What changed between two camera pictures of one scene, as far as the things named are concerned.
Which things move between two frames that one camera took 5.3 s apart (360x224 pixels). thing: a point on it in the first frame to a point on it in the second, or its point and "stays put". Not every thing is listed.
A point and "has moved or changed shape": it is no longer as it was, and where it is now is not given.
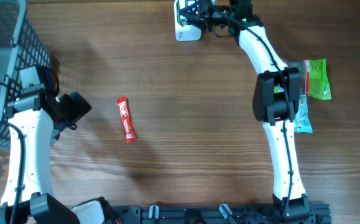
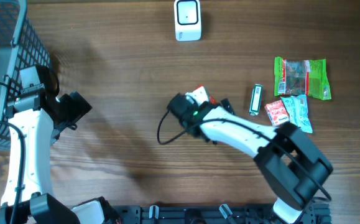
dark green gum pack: (191, 11) has moved or changed shape
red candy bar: (127, 120) to (212, 99)
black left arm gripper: (76, 107) stays put
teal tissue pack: (302, 122) stays put
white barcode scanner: (184, 32) stays put
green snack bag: (314, 77) stays put
